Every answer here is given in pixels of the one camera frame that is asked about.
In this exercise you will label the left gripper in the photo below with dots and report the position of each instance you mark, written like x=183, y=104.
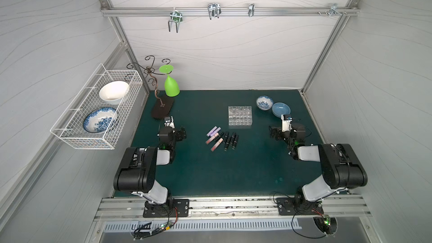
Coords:
x=180, y=134

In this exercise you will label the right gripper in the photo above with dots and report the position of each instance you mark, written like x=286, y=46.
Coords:
x=277, y=133

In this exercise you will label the clear acrylic lipstick organizer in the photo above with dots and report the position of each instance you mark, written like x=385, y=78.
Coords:
x=240, y=116

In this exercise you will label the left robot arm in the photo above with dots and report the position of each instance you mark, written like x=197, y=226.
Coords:
x=136, y=173

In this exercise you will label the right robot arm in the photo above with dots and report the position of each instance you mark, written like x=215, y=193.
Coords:
x=341, y=169

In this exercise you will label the light blue bowl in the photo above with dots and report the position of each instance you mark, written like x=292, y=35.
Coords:
x=279, y=109

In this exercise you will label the dark metal cup stand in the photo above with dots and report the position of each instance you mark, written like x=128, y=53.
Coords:
x=163, y=103

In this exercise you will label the small blue patterned bowl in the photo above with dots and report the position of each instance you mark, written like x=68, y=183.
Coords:
x=264, y=103

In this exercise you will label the purple lip balm tube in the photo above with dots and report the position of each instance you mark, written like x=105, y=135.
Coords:
x=216, y=131
x=211, y=131

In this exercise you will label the pink lip gloss tube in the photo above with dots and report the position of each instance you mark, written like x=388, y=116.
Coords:
x=217, y=144
x=213, y=137

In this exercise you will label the green plastic goblet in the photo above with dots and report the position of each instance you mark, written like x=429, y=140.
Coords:
x=171, y=86

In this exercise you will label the white bowl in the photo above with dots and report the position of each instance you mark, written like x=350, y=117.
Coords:
x=113, y=93

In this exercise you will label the blue patterned plate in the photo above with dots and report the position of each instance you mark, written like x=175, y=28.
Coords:
x=99, y=120

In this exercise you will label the white vented strip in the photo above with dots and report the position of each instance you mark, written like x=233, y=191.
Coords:
x=208, y=225

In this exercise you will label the round electronics board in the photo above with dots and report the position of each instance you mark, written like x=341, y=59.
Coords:
x=327, y=225

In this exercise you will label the metal hook with green clip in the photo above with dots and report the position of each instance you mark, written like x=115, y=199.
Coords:
x=176, y=18

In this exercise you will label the aluminium crossbar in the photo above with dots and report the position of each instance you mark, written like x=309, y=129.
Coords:
x=195, y=12

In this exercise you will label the metal double hook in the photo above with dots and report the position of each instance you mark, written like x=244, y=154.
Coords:
x=214, y=10

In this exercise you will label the metal hook at right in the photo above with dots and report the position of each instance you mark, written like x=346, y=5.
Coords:
x=333, y=11

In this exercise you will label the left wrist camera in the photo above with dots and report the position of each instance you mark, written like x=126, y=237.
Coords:
x=169, y=122

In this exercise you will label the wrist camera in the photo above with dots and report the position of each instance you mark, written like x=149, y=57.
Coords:
x=169, y=122
x=286, y=122

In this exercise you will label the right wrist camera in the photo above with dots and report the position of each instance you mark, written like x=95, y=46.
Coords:
x=286, y=122

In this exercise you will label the white wire basket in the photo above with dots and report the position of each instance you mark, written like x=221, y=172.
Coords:
x=69, y=127

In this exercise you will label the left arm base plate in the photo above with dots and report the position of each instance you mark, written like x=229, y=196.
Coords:
x=172, y=208

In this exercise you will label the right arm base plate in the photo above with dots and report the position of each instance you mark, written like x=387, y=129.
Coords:
x=290, y=206

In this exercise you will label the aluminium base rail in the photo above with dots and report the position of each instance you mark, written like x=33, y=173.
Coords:
x=231, y=207

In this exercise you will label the small metal bracket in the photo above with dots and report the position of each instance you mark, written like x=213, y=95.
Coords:
x=251, y=10

